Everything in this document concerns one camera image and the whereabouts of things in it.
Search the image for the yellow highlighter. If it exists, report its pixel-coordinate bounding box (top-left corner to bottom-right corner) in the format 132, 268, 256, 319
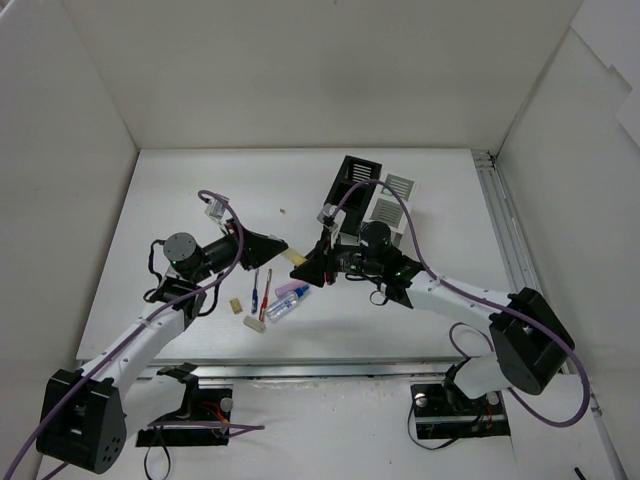
281, 248, 306, 266

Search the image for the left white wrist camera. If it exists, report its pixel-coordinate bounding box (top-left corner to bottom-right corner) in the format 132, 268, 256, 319
205, 198, 227, 224

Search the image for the white eraser block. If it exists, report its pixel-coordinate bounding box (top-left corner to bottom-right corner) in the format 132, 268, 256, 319
243, 316, 266, 334

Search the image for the aluminium front rail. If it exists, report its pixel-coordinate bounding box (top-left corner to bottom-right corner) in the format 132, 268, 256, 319
74, 354, 561, 384

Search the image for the red pen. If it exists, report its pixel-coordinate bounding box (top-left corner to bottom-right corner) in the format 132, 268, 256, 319
258, 268, 273, 323

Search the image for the white slotted container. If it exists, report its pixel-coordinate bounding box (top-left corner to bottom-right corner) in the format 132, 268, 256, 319
363, 169, 420, 247

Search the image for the aluminium right rail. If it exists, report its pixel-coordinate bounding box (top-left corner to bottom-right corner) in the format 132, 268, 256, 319
472, 149, 609, 426

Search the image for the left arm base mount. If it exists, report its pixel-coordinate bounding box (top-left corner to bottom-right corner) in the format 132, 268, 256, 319
135, 363, 233, 448

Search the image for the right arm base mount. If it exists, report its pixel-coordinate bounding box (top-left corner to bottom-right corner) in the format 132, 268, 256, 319
407, 383, 511, 451

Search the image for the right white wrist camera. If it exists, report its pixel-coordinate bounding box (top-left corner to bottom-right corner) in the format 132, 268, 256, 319
316, 203, 338, 232

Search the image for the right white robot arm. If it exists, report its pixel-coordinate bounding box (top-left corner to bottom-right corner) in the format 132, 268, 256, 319
290, 221, 575, 412

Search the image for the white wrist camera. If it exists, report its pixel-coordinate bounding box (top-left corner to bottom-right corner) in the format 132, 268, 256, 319
316, 203, 338, 232
205, 198, 227, 224

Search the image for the black slotted container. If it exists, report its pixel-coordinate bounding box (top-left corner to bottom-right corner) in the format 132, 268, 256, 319
323, 155, 384, 236

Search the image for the small tan eraser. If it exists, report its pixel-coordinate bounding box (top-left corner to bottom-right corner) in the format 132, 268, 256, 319
230, 298, 242, 315

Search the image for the aluminium rail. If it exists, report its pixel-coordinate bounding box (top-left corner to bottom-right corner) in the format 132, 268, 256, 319
472, 149, 609, 426
74, 354, 561, 384

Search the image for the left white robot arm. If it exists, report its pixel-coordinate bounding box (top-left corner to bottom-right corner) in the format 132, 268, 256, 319
36, 219, 288, 474

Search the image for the clear bottle blue cap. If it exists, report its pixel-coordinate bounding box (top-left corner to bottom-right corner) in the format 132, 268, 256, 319
265, 285, 309, 323

